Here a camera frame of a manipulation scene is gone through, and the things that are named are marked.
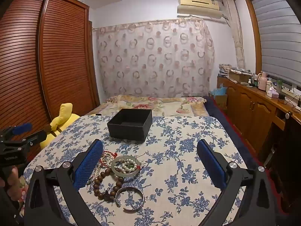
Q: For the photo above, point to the blue plastic bag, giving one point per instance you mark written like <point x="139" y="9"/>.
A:
<point x="219" y="91"/>

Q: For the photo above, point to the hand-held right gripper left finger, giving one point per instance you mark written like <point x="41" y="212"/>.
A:
<point x="88" y="163"/>

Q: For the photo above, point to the stack of patterned boxes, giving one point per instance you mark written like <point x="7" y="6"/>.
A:
<point x="225" y="69"/>

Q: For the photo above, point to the yellow plush toy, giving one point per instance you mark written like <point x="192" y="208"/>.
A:
<point x="62" y="120"/>

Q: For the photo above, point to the floral bed blanket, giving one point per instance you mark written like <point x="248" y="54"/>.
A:
<point x="164" y="104"/>

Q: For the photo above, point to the black box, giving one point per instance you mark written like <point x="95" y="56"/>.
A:
<point x="129" y="127"/>

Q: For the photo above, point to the pink tissue box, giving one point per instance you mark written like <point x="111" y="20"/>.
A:
<point x="272" y="93"/>

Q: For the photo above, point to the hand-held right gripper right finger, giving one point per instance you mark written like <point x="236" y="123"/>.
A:
<point x="211" y="166"/>

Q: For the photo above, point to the open metal cuff bangle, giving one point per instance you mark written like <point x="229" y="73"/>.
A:
<point x="141" y="196"/>

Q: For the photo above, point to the beige air conditioner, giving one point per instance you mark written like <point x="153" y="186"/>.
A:
<point x="199" y="6"/>

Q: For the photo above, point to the brown slatted wardrobe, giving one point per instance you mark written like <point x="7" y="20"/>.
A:
<point x="58" y="63"/>

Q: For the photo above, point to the grey window blind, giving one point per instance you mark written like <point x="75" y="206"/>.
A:
<point x="277" y="35"/>

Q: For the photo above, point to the grey round bangle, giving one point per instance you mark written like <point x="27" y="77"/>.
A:
<point x="113" y="167"/>

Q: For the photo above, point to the cardboard box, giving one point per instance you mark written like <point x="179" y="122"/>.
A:
<point x="238" y="76"/>

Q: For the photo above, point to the tied beige drape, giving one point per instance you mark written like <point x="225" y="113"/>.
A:
<point x="236" y="33"/>

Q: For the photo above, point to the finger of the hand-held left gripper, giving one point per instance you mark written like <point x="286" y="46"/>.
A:
<point x="36" y="137"/>
<point x="22" y="128"/>

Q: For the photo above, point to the wooden sideboard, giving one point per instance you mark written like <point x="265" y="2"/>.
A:
<point x="249" y="108"/>

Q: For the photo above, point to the blue floral tablecloth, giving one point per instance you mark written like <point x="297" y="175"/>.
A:
<point x="178" y="160"/>

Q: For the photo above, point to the pink thermos jug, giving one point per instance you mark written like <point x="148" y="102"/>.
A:
<point x="262" y="82"/>

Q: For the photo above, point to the person's left hand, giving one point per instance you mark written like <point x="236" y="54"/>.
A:
<point x="14" y="183"/>

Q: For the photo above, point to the dark wooden furniture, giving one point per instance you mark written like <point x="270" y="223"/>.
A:
<point x="287" y="160"/>

